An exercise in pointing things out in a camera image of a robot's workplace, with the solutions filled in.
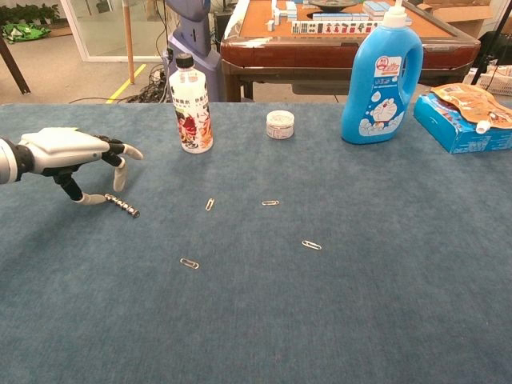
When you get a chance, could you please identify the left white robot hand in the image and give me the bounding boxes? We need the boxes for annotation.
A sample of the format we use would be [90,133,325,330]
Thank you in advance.
[18,126,144,206]

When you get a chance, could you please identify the string of magnetic balls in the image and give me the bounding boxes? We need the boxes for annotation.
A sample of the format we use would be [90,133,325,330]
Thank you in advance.
[104,193,141,219]

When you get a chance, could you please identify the small round white jar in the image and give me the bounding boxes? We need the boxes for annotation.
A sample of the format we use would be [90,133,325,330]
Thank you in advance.
[266,110,296,140]

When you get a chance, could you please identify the black table leg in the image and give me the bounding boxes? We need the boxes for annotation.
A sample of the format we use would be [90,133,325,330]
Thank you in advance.
[0,35,32,96]

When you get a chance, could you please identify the white framed glass partition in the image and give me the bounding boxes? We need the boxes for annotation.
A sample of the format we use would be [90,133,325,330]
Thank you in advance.
[59,0,169,63]

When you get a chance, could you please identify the green bag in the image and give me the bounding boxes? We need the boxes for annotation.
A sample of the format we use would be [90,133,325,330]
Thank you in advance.
[2,22,51,44]

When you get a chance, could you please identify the wooden pole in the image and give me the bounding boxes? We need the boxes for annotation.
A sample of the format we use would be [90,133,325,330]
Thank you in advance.
[122,0,136,85]

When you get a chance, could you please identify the white printed drink bottle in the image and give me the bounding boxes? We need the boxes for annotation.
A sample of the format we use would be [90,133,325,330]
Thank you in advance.
[168,53,214,154]

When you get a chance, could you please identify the green potted plants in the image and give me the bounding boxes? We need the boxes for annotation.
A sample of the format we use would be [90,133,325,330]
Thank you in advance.
[0,3,61,27]

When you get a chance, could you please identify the blue grey machine base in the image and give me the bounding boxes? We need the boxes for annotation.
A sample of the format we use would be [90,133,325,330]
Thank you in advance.
[162,0,223,103]

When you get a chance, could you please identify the brown mahjong table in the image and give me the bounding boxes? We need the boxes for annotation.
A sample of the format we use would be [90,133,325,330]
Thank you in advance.
[219,0,482,103]

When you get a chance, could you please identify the face-up mahjong tile row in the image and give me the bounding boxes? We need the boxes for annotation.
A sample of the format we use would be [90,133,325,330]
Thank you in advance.
[290,20,379,35]

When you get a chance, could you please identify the blue-backed mahjong tile row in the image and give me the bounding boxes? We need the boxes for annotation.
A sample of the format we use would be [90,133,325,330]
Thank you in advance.
[311,11,363,22]

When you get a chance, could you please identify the dark round dish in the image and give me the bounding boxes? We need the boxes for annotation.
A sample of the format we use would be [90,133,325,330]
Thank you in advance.
[307,0,359,12]

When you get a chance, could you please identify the blue detergent pump bottle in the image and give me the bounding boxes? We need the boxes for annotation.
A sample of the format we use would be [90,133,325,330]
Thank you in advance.
[340,0,424,146]

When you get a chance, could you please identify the blue-backed mahjong tile stack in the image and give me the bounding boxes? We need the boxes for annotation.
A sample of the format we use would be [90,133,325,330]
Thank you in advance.
[362,0,395,21]

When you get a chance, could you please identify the blue carton box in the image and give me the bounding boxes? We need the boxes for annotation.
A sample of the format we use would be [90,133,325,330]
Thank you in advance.
[413,94,512,155]

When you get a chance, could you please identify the orange refill pouch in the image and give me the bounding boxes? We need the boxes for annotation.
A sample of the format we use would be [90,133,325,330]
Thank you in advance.
[430,82,512,134]

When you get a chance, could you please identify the cardboard box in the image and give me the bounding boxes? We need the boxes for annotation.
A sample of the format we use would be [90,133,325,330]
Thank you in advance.
[419,0,501,39]

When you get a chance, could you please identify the black tripod stand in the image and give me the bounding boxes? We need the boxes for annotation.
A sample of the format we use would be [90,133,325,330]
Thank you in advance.
[470,0,512,86]

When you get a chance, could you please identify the white plastic basket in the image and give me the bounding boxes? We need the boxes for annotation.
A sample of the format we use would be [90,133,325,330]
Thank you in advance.
[475,63,512,97]

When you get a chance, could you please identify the black floor cable bundle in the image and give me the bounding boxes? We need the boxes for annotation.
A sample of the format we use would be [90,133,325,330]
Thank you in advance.
[70,63,177,104]

